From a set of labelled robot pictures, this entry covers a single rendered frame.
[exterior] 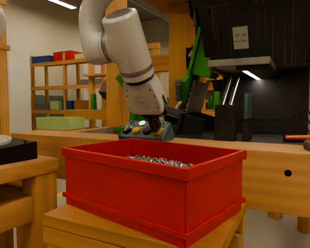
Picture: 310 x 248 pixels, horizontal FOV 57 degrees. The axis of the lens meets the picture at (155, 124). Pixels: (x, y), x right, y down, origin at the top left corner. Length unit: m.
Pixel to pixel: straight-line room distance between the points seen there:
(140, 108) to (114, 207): 0.31
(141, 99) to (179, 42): 0.76
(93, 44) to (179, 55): 0.80
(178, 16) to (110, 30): 0.86
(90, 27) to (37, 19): 9.00
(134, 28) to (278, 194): 0.51
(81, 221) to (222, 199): 0.25
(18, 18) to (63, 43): 1.65
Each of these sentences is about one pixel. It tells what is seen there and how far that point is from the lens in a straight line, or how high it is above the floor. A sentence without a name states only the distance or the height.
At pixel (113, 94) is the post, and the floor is 1.06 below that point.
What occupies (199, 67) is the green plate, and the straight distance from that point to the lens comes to 1.02.
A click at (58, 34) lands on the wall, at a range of 10.14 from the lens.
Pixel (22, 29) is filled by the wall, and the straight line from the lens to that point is 9.31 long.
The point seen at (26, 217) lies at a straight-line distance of 0.91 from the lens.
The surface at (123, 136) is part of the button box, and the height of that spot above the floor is 0.91.
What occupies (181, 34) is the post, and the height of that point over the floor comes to 1.35.
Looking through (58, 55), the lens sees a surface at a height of 2.14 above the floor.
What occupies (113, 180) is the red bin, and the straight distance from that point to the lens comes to 0.52.
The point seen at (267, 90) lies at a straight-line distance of 1.13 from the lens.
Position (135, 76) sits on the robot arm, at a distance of 0.69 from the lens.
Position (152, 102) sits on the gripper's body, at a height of 1.01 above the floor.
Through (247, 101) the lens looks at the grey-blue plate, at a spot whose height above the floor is 1.02.
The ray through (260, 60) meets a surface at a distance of 0.79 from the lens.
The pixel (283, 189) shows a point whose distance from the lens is 0.75.
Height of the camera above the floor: 1.01
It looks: 4 degrees down
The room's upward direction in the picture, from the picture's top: straight up
